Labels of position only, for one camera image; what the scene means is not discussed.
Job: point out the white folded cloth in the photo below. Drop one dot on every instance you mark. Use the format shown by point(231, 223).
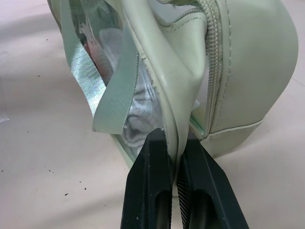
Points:
point(140, 119)

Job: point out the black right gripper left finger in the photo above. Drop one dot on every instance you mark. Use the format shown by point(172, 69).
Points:
point(145, 190)

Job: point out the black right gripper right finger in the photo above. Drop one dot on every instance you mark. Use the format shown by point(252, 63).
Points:
point(209, 190)

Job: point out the pale green zip pouch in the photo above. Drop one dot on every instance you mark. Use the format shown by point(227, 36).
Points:
point(181, 71)

